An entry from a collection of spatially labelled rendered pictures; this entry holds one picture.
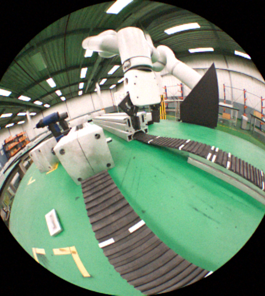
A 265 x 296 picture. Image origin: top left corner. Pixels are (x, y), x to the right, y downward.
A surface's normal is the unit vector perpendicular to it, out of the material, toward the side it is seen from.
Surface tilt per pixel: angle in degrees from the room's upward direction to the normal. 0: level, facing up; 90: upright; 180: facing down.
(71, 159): 90
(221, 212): 0
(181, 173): 0
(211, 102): 90
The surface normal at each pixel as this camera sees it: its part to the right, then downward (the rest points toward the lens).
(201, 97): -0.79, 0.42
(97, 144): 0.55, 0.32
